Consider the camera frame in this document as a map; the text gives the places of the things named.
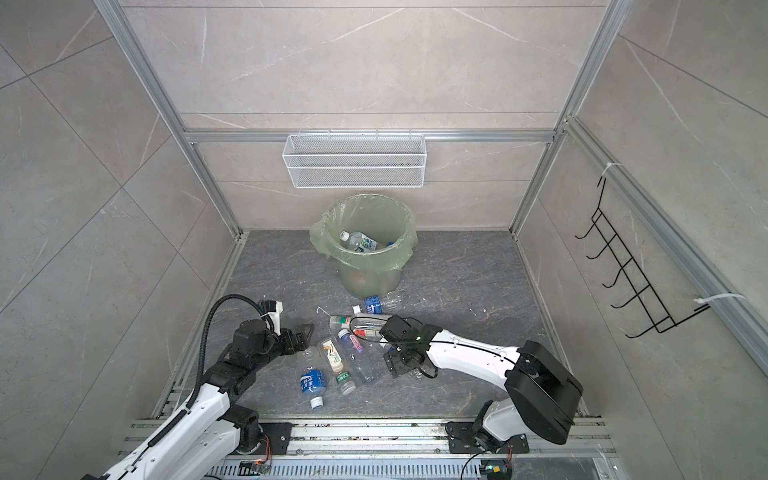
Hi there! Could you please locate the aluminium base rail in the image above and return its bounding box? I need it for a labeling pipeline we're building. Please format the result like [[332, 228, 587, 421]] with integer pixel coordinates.
[[116, 418, 619, 480]]

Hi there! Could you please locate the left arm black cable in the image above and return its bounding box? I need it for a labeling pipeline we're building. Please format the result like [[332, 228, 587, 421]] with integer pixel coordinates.
[[188, 293, 271, 409]]

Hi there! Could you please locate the white wire wall basket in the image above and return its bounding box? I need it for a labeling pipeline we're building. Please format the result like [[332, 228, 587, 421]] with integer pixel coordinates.
[[282, 133, 428, 189]]

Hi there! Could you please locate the Pocari bottle near bin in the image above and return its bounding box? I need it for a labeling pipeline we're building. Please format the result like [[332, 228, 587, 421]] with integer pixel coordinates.
[[352, 291, 402, 315]]

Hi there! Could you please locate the Ganten bottle purple label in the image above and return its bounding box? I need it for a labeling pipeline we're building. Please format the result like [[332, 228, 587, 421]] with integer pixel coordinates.
[[337, 328, 378, 385]]

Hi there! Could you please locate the Pocari bottle front blue label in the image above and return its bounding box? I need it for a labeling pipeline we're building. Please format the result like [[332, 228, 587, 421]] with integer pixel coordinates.
[[298, 347, 327, 410]]

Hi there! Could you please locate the square clear bottle green band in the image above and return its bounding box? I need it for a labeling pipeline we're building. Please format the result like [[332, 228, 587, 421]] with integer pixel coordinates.
[[328, 314, 389, 339]]

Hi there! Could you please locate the mesh bin with green bag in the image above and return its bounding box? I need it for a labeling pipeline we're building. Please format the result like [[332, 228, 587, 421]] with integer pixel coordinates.
[[310, 193, 418, 298]]

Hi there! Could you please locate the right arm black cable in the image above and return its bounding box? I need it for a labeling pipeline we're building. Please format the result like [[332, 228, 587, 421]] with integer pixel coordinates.
[[349, 315, 439, 380]]

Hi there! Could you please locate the black wire hook rack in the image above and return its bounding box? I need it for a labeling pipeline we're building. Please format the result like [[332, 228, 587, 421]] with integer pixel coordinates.
[[574, 177, 710, 339]]

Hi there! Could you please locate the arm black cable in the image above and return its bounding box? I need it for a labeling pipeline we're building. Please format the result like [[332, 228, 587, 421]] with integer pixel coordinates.
[[188, 293, 271, 409], [349, 315, 439, 380]]

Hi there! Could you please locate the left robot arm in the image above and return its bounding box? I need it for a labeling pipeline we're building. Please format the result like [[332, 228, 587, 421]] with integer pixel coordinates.
[[100, 319, 314, 479]]

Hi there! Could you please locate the small green label bottle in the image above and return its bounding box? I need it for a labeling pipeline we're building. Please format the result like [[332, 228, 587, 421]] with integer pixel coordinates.
[[335, 370, 356, 395]]

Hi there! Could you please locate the bottle with green blue label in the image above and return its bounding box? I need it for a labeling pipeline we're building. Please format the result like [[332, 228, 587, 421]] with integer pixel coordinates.
[[339, 231, 378, 253]]

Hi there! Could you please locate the bottle with tan label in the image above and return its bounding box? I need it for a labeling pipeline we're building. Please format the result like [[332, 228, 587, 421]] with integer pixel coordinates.
[[319, 338, 344, 375]]

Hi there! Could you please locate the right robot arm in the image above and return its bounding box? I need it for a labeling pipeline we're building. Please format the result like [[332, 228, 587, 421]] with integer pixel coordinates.
[[380, 316, 583, 453]]

